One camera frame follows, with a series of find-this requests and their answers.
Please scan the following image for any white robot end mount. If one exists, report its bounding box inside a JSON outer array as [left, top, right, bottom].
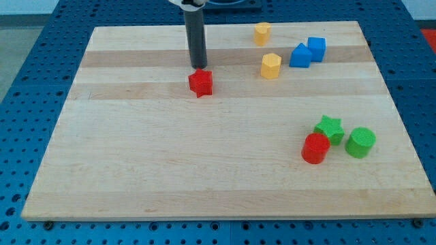
[[168, 0, 206, 12]]

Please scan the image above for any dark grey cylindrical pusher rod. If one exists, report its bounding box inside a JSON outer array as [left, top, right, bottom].
[[184, 10, 207, 69]]

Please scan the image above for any blue triangle block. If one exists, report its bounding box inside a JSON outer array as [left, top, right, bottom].
[[289, 43, 312, 68]]

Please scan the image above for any blue cube block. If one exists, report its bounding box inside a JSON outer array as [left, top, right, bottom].
[[307, 37, 326, 62]]

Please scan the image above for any red star block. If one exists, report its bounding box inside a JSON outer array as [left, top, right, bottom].
[[188, 69, 213, 98]]

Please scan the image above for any yellow heart block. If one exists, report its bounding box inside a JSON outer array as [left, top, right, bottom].
[[253, 22, 271, 46]]

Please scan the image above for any yellow hexagon block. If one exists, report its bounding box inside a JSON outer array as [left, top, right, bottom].
[[260, 53, 282, 79]]

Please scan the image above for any wooden board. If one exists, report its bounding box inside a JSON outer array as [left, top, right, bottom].
[[21, 21, 435, 221]]

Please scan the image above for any green star block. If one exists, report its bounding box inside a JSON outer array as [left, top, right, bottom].
[[313, 115, 345, 146]]

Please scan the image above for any red cylinder block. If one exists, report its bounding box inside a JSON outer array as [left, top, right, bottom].
[[301, 133, 330, 164]]

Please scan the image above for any green cylinder block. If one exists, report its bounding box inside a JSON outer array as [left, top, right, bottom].
[[345, 127, 377, 159]]

